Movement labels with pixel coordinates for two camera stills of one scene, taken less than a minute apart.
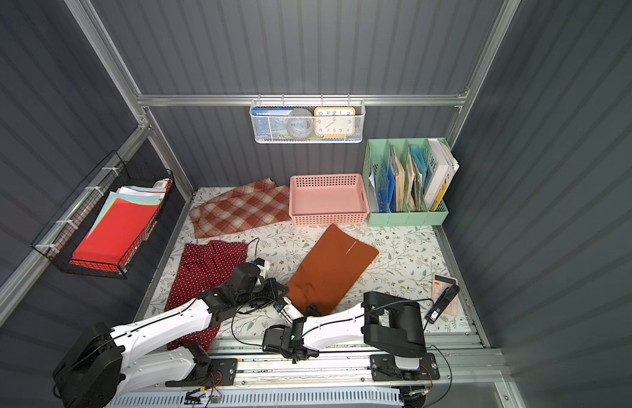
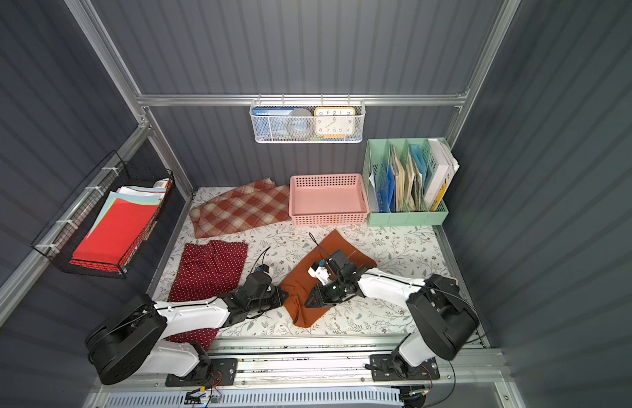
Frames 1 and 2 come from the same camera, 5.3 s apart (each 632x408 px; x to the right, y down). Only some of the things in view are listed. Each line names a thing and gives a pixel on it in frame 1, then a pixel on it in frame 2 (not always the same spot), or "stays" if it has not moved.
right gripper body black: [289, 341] -> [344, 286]
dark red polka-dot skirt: [202, 267] stays
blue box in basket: [271, 123] stays
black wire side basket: [102, 225] stays
